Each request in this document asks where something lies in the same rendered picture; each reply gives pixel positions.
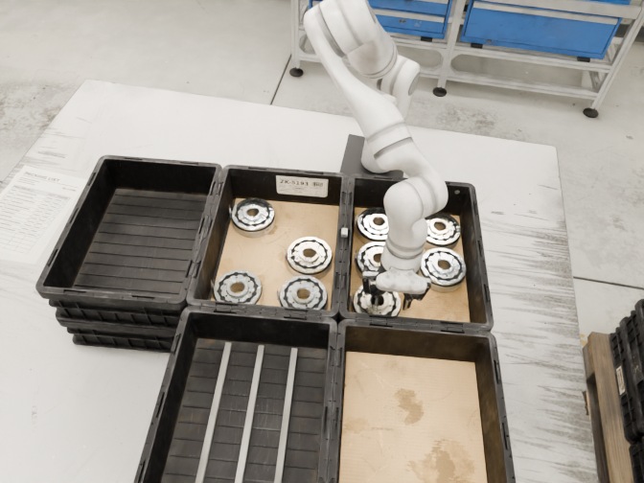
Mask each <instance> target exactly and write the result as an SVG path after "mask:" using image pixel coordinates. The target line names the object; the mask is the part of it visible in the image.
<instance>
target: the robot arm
mask: <svg viewBox="0 0 644 483"><path fill-rule="evenodd" d="M304 26H305V31H306V33H307V35H308V38H309V41H310V43H311V45H312V47H313V49H314V51H315V53H316V54H317V55H318V57H319V59H320V60H321V62H322V64H323V66H324V67H325V69H326V71H327V72H328V74H329V76H330V77H331V79H332V81H333V83H334V85H335V87H336V88H337V90H338V92H339V93H340V95H341V96H342V98H343V100H344V101H345V103H346V104H347V105H348V107H349V108H350V110H351V111H352V113H353V115H354V117H355V118H356V121H357V123H358V125H359V127H360V129H361V131H362V133H363V135H364V137H365V142H364V147H363V152H362V156H361V163H362V165H363V166H364V168H365V169H367V170H368V171H370V172H372V173H386V172H388V171H393V170H401V171H403V172H404V173H406V174H407V175H408V176H409V177H410V178H408V179H406V180H404V181H402V182H399V183H397V184H395V185H393V186H392V187H390V188H389V190H388V191H387V192H386V194H385V197H384V201H383V203H384V208H385V212H386V216H387V222H388V232H387V237H386V241H385V244H384V246H383V249H382V254H381V259H380V264H379V269H378V270H377V271H376V272H369V269H367V268H364V269H363V271H362V284H363V289H364V294H365V295H370V294H371V295H372V304H373V305H375V306H377V305H378V303H379V299H380V296H381V295H382V294H384V293H385V292H386V291H393V292H401V293H403V295H404V299H403V304H402V310H403V311H406V309H409V308H410V306H411V302H412V301H413V300H414V299H416V300H417V301H422V300H423V298H424V297H425V296H426V294H427V292H428V291H429V289H430V288H431V277H430V276H429V275H426V276H425V277H424V278H423V277H420V276H419V275H418V273H419V269H420V266H421V262H422V259H423V256H424V248H425V244H426V238H427V234H428V225H427V222H426V220H425V219H424V218H426V217H428V216H430V215H432V214H434V213H436V212H438V211H440V210H442V209H443V208H444V207H445V206H446V204H447V202H448V189H447V185H446V183H445V181H444V179H443V178H442V176H441V175H440V174H439V173H438V172H437V171H436V170H435V169H434V167H433V166H432V165H431V164H430V163H429V162H428V160H427V159H426V158H425V156H424V155H423V154H422V153H421V151H420V150H419V149H418V148H417V147H416V145H415V143H414V141H413V139H412V136H411V134H410V132H409V130H408V128H407V125H406V123H405V119H406V115H407V112H408V109H409V107H410V104H411V100H412V97H413V94H414V91H415V88H416V85H417V82H418V80H419V77H420V71H421V68H420V65H419V63H417V62H415V61H413V60H411V59H408V58H406V57H402V56H400V55H398V50H397V47H396V45H395V42H394V41H393V39H392V38H391V37H390V35H389V34H388V33H387V32H386V31H385V30H384V28H383V27H382V26H381V25H380V23H379V22H378V20H377V18H376V16H375V14H374V12H373V10H372V8H371V7H370V5H369V2H368V1H367V0H324V1H322V2H321V3H320V4H318V5H316V6H314V7H313V8H311V9H310V10H309V11H307V12H306V13H305V15H304ZM347 54H348V59H349V61H350V63H351V65H352V66H353V67H354V68H355V69H356V70H357V71H358V72H359V73H360V74H361V75H362V76H364V77H366V78H368V80H369V82H370V83H371V84H372V85H373V86H374V87H375V88H376V89H378V90H379V91H381V92H383V93H386V95H381V94H380V93H378V92H377V91H375V90H373V89H372V88H370V87H368V86H367V85H365V84H364V83H362V82H361V81H360V80H358V79H357V78H356V77H354V76H353V75H352V74H351V72H350V71H349V70H348V69H347V67H346V66H345V64H344V63H343V61H342V57H344V56H345V55H347ZM375 278H376V279H377V280H376V284H375V285H374V286H371V282H372V281H373V279H375Z"/></svg>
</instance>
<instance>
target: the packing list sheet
mask: <svg viewBox="0 0 644 483"><path fill-rule="evenodd" d="M86 182H87V180H86V179H82V178H78V177H74V176H70V175H65V174H61V173H56V172H48V171H44V170H40V169H36V168H33V167H29V166H26V165H25V166H24V167H23V168H22V170H21V171H20V172H17V173H16V175H15V176H14V178H13V179H12V181H11V182H10V184H9V185H8V186H7V187H6V188H5V190H4V191H3V192H2V193H1V194H0V259H2V260H9V261H15V262H20V263H27V264H33V265H35V263H36V261H37V260H38V258H39V257H40V255H41V253H42V252H43V250H44V249H45V247H46V245H47V244H48V242H49V241H50V239H51V238H52V237H53V235H54V234H55V232H56V230H57V229H58V227H59V225H60V224H61V222H62V220H63V219H64V217H65V216H66V214H67V212H68V211H69V209H70V208H71V206H72V204H73V203H74V201H75V200H76V198H77V196H78V195H79V194H80V193H81V191H82V190H83V188H84V186H85V184H86Z"/></svg>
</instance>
